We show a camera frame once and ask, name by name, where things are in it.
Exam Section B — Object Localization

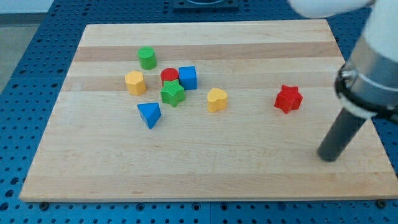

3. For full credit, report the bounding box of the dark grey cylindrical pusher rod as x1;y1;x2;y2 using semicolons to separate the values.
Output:
317;108;366;162

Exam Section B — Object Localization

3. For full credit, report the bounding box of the red star block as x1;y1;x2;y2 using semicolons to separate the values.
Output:
274;85;303;114

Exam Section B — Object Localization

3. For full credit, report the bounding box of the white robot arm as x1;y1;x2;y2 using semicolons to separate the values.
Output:
289;0;397;161

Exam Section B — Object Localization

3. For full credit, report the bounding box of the green star block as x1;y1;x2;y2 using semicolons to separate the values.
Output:
160;79;185;108

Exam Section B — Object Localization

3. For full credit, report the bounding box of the wooden board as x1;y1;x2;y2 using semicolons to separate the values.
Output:
20;20;397;203

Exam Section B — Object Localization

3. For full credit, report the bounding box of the yellow heart block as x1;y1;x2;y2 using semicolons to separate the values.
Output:
207;88;228;113

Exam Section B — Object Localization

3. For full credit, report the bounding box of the blue cube block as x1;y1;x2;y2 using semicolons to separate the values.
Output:
178;66;197;90

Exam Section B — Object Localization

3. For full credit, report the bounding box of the red cylinder block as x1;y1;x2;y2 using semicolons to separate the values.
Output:
160;68;179;85

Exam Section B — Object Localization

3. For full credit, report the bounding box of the blue triangle block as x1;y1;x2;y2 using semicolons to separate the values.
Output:
137;103;162;129

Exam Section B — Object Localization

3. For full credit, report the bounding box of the green cylinder block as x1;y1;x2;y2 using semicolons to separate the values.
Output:
137;46;157;70

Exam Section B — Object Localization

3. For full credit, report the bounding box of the yellow hexagon block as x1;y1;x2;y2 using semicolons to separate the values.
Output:
124;70;147;96

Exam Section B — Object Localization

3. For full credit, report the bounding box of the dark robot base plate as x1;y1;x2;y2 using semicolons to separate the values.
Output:
172;0;239;11

